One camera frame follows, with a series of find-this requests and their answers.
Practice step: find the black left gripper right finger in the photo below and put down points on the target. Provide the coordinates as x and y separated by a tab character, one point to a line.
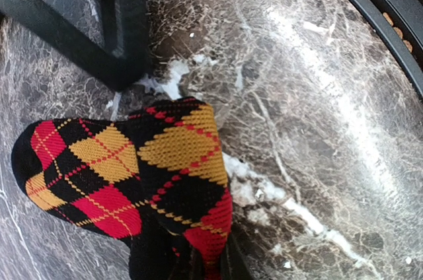
232	263

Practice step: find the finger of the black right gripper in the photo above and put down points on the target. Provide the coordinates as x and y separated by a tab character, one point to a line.
107	40

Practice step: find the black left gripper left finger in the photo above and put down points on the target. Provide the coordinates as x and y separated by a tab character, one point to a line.
188	266

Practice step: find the black argyle orange red sock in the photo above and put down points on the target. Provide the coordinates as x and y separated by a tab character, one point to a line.
155	180

